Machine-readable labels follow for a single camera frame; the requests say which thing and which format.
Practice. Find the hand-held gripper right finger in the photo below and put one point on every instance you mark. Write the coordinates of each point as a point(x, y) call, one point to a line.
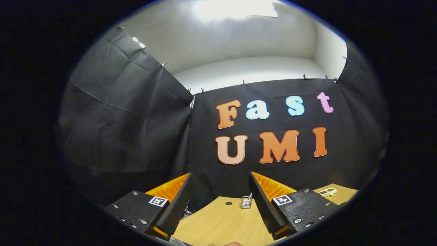
point(264, 208)

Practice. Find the ceiling light panel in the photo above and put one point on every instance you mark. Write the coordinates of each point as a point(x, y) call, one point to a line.
point(235, 8)

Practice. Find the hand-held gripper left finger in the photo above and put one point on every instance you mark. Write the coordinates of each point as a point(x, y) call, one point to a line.
point(174, 208)

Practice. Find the white divided snack dish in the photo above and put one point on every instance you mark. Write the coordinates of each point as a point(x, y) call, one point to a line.
point(328, 192)

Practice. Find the wooden table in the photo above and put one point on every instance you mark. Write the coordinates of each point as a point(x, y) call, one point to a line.
point(218, 222)

